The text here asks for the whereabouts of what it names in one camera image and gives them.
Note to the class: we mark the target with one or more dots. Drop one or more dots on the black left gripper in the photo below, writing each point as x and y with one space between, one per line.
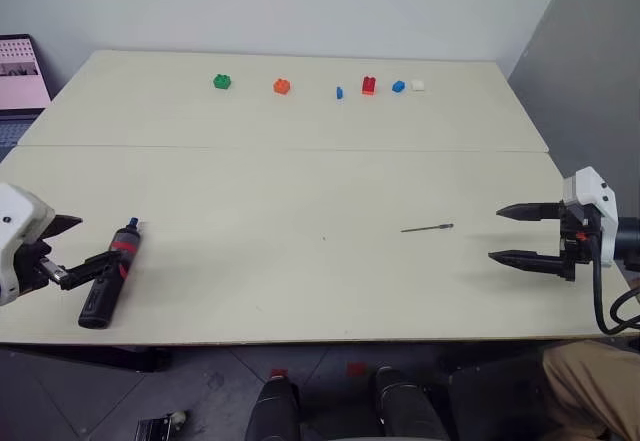
31 261

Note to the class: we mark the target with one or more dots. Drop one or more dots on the green toy brick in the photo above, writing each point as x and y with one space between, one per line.
222 81

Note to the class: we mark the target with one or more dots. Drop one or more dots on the red toy brick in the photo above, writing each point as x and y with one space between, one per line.
369 85

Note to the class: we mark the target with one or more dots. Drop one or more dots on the small thin blue toy brick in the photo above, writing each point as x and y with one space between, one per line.
339 93

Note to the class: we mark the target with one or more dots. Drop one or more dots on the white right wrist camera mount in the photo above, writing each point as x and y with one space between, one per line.
596 196

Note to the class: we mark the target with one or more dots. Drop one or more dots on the black table base bar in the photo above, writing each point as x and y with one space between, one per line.
100 358

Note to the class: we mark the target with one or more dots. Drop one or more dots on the open laptop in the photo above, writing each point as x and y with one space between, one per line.
17 76

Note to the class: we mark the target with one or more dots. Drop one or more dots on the white toy brick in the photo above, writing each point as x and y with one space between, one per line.
418 85

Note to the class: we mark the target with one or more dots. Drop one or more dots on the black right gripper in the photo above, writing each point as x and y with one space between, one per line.
575 243

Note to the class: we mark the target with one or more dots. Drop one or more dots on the orange toy brick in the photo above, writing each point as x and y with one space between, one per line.
282 86

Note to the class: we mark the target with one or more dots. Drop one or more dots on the khaki trouser leg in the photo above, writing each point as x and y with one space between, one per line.
590 391

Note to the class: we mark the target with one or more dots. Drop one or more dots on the black red electric screwdriver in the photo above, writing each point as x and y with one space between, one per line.
112 271

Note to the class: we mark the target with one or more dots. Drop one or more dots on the thin metal drill bit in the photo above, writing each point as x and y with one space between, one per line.
427 228

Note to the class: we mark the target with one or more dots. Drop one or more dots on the black wheeled floor stand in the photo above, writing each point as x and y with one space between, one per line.
157 427

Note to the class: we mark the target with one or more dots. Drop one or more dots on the black box under table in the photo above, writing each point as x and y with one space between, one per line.
500 401

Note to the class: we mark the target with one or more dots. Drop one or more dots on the dark rounded shape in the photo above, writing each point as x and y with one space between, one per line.
275 411
405 406

